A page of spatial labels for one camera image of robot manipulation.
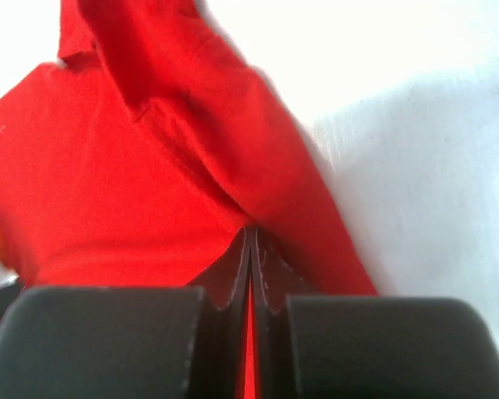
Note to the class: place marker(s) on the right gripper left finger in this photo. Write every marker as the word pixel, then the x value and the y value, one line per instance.
pixel 108 342

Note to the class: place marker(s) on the red t shirt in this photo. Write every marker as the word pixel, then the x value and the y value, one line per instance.
pixel 135 160

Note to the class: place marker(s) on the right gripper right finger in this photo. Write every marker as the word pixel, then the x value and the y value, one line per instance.
pixel 311 345

